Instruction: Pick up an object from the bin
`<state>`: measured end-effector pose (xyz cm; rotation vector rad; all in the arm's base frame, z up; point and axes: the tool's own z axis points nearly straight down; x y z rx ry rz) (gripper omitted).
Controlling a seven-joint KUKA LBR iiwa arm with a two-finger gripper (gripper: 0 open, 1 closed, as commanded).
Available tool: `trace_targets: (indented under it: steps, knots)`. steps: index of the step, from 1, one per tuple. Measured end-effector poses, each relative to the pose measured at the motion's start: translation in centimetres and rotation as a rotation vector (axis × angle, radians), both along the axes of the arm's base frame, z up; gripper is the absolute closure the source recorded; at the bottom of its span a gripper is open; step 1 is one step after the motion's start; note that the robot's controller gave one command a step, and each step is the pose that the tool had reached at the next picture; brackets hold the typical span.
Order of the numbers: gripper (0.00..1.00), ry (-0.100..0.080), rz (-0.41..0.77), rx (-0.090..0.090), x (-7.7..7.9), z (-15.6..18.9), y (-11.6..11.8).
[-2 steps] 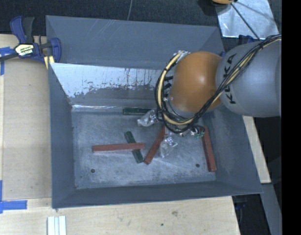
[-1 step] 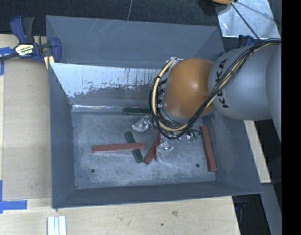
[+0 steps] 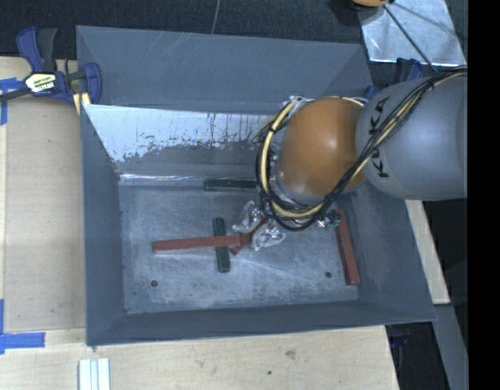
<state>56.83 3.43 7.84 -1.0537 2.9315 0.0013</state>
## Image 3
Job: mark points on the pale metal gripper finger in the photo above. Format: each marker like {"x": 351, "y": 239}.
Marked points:
{"x": 268, "y": 237}
{"x": 246, "y": 217}

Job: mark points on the red-brown block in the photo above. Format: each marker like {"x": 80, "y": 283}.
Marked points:
{"x": 188, "y": 243}
{"x": 249, "y": 239}
{"x": 347, "y": 254}

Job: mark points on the dark green flat block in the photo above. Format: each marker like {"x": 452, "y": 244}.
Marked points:
{"x": 229, "y": 185}
{"x": 222, "y": 258}

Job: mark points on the grey metal bin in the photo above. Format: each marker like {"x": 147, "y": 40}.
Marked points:
{"x": 180, "y": 75}

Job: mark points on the pale wood flat board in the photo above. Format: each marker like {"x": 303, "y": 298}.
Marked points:
{"x": 42, "y": 217}

